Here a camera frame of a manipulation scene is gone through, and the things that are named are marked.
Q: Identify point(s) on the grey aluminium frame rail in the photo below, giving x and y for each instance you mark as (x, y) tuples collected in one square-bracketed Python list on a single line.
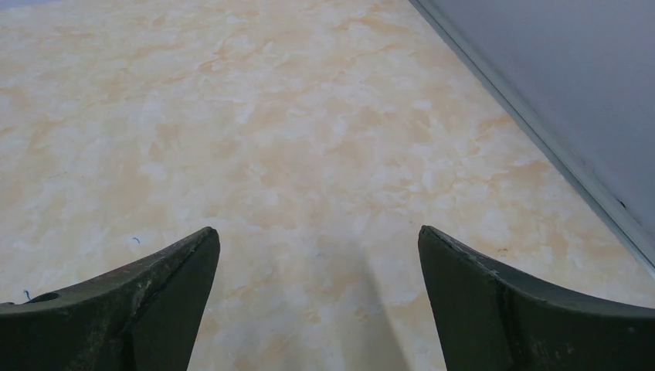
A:
[(578, 78)]

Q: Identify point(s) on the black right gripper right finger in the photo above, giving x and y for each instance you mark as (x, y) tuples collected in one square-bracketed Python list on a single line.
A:
[(491, 316)]

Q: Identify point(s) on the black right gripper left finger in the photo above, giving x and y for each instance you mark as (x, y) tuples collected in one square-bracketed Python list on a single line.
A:
[(144, 315)]

